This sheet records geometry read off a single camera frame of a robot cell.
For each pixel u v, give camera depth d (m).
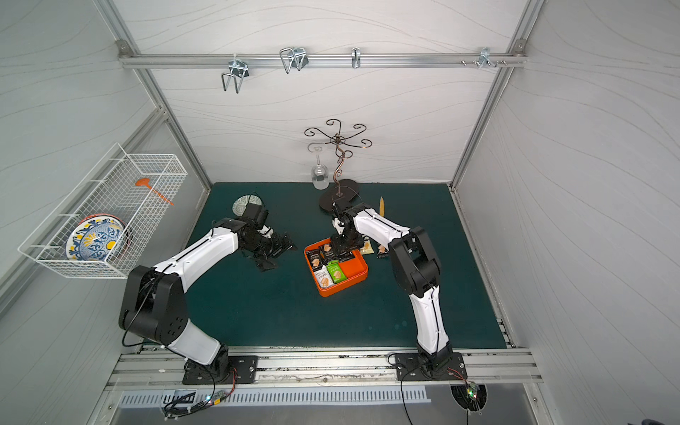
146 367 0.75
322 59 0.81
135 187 0.77
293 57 0.76
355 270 0.93
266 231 0.77
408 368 0.73
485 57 0.76
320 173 0.95
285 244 0.78
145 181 0.78
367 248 0.98
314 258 0.93
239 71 0.78
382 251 0.97
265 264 0.81
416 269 0.56
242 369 0.74
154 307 0.44
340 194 1.15
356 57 0.73
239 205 1.08
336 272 0.92
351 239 0.82
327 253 0.95
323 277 0.88
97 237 0.62
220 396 0.69
